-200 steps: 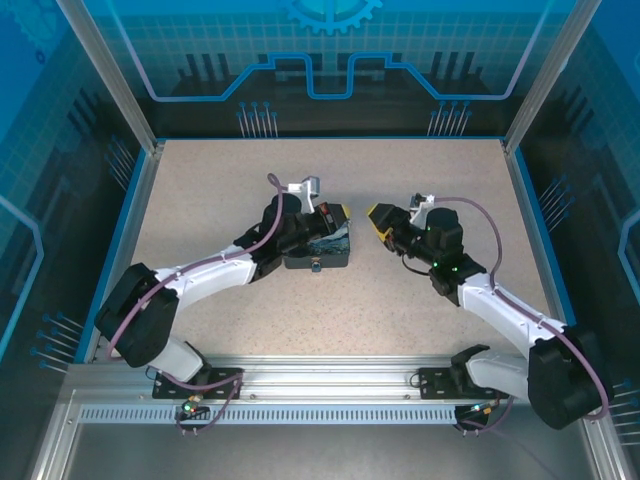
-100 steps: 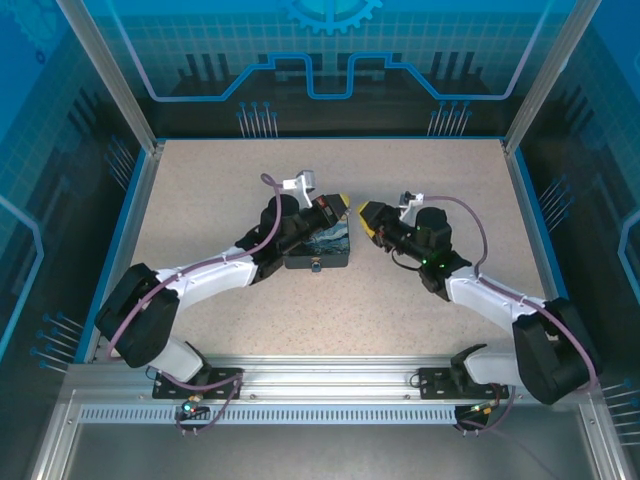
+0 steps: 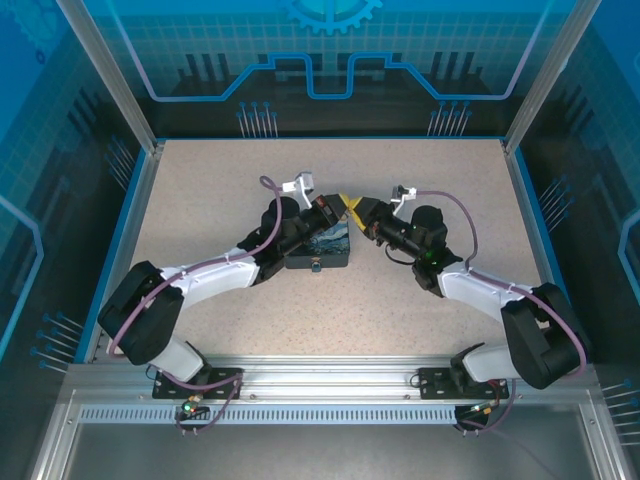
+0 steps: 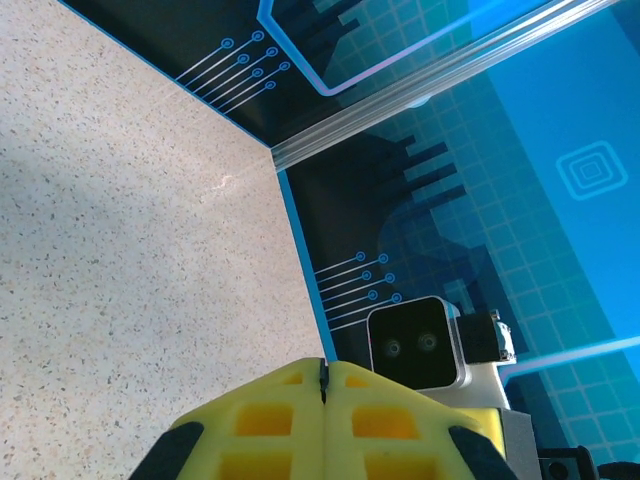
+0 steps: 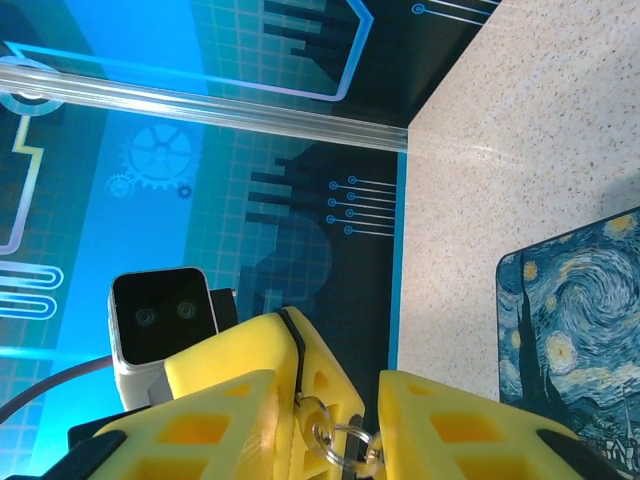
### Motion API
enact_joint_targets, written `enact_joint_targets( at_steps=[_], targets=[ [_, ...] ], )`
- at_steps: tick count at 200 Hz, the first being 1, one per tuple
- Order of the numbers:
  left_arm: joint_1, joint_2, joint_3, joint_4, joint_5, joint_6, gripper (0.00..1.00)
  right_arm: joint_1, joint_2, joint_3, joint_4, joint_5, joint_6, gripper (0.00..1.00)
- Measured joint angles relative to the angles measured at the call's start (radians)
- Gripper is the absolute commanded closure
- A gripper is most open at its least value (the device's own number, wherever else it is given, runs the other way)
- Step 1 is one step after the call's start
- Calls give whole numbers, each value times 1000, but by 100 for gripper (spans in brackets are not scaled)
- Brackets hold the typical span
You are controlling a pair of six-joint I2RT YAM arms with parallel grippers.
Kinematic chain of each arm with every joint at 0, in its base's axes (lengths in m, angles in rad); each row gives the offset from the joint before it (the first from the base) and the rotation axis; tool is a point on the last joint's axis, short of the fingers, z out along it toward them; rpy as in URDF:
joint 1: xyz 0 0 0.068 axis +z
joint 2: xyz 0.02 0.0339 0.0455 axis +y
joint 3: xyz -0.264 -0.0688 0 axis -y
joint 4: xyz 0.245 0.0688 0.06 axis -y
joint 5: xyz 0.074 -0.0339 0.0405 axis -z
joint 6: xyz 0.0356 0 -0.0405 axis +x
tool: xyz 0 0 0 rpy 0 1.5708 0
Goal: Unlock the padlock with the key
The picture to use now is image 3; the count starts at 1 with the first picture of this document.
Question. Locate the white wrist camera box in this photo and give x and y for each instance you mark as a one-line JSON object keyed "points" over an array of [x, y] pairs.
{"points": [[300, 185], [402, 192]]}

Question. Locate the starry night tin box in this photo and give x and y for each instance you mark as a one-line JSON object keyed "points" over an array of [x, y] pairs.
{"points": [[330, 245]]}

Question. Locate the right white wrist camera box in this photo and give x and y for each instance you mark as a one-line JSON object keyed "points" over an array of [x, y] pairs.
{"points": [[402, 192]]}

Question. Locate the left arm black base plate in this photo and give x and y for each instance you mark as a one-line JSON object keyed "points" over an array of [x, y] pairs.
{"points": [[225, 385]]}

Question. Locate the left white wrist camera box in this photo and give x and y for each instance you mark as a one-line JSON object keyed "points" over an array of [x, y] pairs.
{"points": [[300, 185]]}

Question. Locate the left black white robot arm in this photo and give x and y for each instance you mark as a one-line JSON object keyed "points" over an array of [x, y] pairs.
{"points": [[150, 320]]}

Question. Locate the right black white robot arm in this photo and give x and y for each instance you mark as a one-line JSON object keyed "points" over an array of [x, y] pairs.
{"points": [[530, 340]]}

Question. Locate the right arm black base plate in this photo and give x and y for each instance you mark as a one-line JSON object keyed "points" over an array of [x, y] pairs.
{"points": [[435, 384]]}

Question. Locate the aluminium side rail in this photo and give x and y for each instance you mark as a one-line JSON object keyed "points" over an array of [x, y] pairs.
{"points": [[125, 240]]}

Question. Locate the aluminium front rail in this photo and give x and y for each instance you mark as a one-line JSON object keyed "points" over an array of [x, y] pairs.
{"points": [[325, 375]]}

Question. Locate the grey metal front tray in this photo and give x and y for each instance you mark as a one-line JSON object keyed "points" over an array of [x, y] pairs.
{"points": [[320, 450]]}

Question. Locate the small blue padlock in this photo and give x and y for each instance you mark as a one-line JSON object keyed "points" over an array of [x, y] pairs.
{"points": [[316, 267]]}

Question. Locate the aluminium frame post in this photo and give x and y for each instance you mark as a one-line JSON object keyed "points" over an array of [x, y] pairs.
{"points": [[115, 75], [546, 75]]}

